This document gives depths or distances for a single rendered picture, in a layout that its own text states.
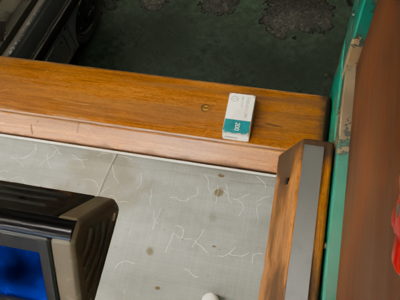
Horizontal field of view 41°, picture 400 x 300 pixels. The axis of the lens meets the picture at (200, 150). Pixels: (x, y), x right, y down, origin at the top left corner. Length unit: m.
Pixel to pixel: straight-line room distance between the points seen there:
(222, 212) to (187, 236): 0.05
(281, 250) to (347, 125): 0.15
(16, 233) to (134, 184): 0.41
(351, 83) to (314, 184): 0.13
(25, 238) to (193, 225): 0.39
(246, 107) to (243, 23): 1.10
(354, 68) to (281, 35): 1.14
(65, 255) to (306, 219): 0.31
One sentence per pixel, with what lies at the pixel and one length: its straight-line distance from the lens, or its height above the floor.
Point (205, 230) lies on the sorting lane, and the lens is 0.68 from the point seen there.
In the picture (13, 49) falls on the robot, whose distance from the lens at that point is 1.44.
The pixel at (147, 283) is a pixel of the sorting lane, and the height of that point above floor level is 0.74.
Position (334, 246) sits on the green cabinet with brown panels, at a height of 0.87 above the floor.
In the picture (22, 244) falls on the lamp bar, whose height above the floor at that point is 1.10.
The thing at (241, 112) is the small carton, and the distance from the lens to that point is 0.69.
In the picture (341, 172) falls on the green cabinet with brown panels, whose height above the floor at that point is 0.87.
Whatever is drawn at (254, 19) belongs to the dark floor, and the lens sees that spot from 1.80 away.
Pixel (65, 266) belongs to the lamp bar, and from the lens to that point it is 0.32.
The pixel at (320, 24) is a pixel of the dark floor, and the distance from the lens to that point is 1.80.
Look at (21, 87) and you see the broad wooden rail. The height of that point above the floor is 0.76.
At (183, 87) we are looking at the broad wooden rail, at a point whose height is 0.76.
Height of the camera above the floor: 1.39
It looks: 64 degrees down
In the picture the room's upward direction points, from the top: 10 degrees counter-clockwise
